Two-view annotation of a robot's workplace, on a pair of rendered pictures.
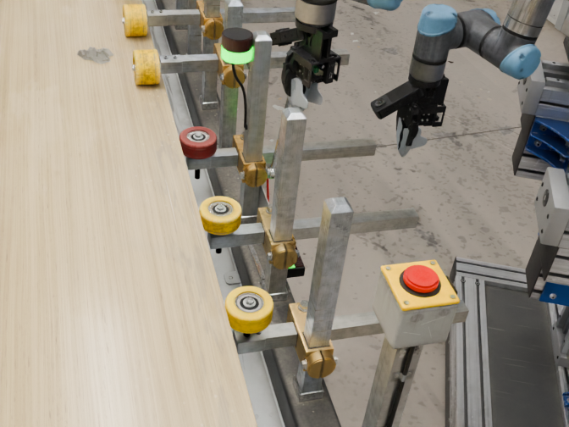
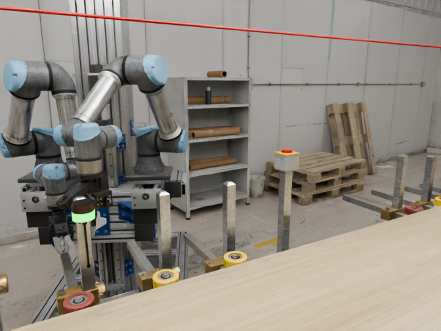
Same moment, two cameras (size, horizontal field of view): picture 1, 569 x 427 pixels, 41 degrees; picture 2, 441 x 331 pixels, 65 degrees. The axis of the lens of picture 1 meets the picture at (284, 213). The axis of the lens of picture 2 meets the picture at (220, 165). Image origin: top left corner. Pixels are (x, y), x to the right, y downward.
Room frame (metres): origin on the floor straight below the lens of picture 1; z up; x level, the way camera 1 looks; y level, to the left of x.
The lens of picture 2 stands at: (1.13, 1.10, 1.48)
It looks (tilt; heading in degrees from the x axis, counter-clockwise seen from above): 13 degrees down; 260
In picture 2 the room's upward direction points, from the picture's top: straight up
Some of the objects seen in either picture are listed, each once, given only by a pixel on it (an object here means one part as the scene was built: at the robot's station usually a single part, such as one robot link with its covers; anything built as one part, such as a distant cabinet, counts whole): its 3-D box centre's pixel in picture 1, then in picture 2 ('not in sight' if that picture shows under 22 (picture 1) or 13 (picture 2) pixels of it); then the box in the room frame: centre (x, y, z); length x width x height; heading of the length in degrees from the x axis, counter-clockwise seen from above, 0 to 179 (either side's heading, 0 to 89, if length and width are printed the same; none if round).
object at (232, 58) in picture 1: (236, 51); (83, 214); (1.34, 0.13, 1.12); 0.06 x 0.06 x 0.02
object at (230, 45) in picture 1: (237, 39); (83, 205); (1.34, 0.13, 1.15); 0.06 x 0.06 x 0.02
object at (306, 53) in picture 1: (313, 50); (93, 190); (1.34, -0.02, 1.15); 0.09 x 0.08 x 0.12; 39
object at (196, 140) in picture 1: (197, 156); (80, 316); (1.36, 0.20, 0.85); 0.08 x 0.08 x 0.11
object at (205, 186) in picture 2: not in sight; (209, 144); (0.52, -2.95, 0.78); 0.90 x 0.45 x 1.55; 24
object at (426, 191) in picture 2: not in sight; (426, 198); (-0.30, -0.48, 0.87); 0.03 x 0.03 x 0.48; 19
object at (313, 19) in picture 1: (317, 8); (88, 166); (1.34, -0.02, 1.23); 0.08 x 0.08 x 0.05
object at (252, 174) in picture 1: (248, 160); (81, 296); (1.38, 0.09, 0.85); 0.13 x 0.06 x 0.05; 19
